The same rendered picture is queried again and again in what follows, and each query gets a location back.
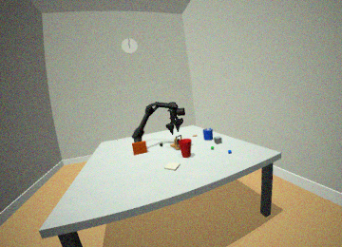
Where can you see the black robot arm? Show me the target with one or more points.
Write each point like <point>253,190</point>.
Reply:
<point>174,111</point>

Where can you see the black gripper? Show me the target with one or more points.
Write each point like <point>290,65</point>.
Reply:
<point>171,125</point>

